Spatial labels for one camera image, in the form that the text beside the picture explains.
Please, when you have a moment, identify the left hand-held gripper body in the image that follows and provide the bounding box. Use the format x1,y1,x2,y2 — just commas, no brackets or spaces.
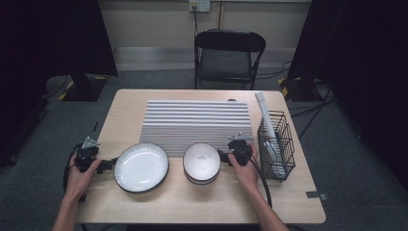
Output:
74,136,104,173

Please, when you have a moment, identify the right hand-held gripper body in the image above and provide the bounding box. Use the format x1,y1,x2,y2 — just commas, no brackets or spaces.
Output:
228,132,254,167

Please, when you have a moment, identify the black wire basket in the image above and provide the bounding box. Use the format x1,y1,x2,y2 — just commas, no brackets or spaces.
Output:
257,110,296,183

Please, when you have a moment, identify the person's right hand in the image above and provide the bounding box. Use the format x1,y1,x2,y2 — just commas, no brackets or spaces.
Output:
228,143,260,192

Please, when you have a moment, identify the person's left hand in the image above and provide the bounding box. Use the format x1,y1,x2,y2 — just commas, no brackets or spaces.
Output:
64,153,102,203

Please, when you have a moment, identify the grey striped placemat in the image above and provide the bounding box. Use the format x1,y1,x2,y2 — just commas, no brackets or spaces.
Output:
139,99,254,158

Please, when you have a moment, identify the black stand base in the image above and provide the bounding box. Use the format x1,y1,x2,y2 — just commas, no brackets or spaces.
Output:
58,72,109,103
278,76,323,103

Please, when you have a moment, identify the round grey floor base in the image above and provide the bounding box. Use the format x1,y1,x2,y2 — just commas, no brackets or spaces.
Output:
45,74,75,99

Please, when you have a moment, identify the grey tape strip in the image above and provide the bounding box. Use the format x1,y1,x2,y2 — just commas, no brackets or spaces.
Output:
305,191,329,202

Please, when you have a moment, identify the black folding chair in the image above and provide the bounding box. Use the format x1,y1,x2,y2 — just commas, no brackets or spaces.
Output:
193,28,268,90

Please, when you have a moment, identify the dark curtain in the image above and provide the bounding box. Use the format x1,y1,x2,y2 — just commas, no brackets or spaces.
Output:
287,0,408,193
0,0,118,167

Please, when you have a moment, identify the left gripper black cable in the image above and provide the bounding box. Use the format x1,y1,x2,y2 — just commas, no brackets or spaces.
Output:
63,142,85,201

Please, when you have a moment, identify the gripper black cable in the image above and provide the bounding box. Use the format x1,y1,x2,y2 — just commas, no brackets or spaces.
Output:
249,157,273,209
63,142,85,201

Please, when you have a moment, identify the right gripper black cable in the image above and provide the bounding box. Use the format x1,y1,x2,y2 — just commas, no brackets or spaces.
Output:
249,157,273,209

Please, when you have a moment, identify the black floor cable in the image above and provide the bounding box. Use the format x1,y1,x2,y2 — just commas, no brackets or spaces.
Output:
297,86,333,140
254,61,293,81

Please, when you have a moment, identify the black plugged wall cable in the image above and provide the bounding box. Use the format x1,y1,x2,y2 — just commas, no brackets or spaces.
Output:
191,4,200,38

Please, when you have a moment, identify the white wall outlet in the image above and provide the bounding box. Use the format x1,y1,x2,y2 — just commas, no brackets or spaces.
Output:
188,0,212,13

